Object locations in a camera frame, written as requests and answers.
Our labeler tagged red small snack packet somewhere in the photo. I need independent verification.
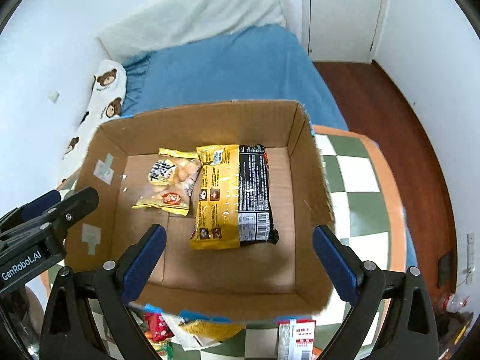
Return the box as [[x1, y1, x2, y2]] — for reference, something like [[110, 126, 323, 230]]
[[144, 313, 174, 343]]

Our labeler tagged red white spicy strip packet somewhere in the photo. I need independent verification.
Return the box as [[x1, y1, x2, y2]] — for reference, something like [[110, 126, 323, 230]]
[[277, 319, 316, 360]]

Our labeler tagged yellow Haidilao snack packet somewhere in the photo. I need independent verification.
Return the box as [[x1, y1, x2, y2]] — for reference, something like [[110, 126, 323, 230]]
[[179, 319, 246, 342]]

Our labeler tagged small yellow biscuit packet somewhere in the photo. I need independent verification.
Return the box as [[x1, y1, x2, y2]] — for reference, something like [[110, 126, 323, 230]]
[[132, 148, 202, 216]]

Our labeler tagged white teddy bear pillow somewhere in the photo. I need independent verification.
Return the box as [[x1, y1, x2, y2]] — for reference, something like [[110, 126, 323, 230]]
[[59, 59, 127, 183]]

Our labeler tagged yellow black noodle packet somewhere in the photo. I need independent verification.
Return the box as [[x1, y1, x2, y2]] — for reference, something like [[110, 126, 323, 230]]
[[190, 144, 279, 250]]

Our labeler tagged open cardboard milk box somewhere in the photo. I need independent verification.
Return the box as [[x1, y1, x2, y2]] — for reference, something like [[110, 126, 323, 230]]
[[65, 100, 334, 322]]

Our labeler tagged blue bed sheet mattress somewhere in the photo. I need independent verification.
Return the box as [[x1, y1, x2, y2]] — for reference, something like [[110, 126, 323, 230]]
[[122, 24, 347, 130]]

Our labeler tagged white fluffy blanket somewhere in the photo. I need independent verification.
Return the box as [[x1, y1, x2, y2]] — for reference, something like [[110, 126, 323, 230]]
[[98, 0, 290, 63]]

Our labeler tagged white door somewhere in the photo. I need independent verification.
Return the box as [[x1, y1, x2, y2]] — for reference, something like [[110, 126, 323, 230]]
[[303, 0, 388, 63]]

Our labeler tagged white wall switch plate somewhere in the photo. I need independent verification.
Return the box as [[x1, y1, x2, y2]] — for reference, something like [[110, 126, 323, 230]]
[[465, 232, 475, 284]]

